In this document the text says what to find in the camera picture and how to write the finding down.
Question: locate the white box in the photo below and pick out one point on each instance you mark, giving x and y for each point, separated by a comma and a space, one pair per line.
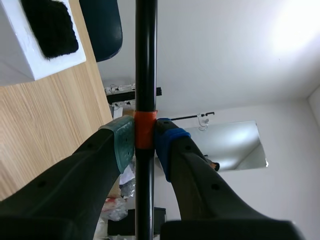
37, 50

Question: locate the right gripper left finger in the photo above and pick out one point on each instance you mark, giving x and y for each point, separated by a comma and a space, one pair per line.
75, 180

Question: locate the long black rod red band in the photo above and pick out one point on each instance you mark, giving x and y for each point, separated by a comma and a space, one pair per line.
146, 100

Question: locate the patch of black fur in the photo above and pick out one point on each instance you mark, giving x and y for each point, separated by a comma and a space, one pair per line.
51, 27

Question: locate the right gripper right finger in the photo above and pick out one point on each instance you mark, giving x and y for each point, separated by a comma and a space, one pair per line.
200, 190

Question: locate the dark blue chair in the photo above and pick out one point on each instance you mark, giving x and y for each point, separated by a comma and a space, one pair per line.
103, 27

